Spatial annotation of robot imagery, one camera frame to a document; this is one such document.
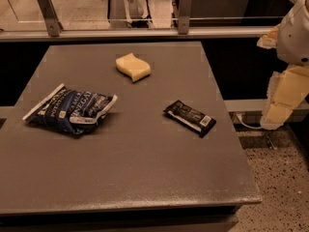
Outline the white cable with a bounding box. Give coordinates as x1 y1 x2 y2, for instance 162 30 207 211
236 112 264 130

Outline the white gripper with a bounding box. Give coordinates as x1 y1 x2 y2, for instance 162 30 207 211
257 0 309 131

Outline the metal rail bracket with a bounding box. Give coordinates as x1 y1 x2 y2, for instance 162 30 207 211
178 0 192 35
37 0 63 37

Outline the right metal rail bracket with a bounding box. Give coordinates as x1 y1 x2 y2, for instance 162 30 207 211
178 0 192 35

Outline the horizontal metal rail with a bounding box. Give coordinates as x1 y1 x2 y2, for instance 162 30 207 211
0 26 272 43

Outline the black rxbar chocolate bar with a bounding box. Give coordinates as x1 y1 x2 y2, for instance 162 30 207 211
163 100 216 138

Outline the left metal rail bracket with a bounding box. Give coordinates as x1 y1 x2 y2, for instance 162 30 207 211
37 0 63 37

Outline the yellow sponge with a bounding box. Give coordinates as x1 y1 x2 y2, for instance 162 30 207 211
116 53 151 82

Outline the blue chip bag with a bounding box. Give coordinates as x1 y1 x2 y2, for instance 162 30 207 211
22 84 118 136

